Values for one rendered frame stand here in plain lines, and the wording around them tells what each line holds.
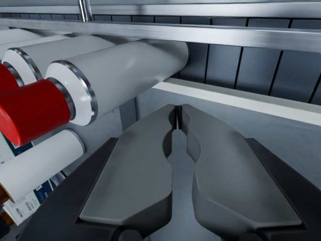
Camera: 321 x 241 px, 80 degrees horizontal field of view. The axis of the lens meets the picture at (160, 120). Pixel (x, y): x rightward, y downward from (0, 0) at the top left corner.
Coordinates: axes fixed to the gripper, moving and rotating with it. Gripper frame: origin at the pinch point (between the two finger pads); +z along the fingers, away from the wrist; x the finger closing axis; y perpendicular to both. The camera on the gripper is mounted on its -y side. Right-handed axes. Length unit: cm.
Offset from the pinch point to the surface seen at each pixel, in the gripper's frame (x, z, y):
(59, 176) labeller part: -42, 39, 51
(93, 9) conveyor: -12.3, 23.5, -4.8
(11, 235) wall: -567, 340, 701
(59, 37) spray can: -14.5, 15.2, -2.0
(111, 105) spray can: -5.1, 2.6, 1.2
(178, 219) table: 2, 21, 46
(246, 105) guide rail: 7.6, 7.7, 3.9
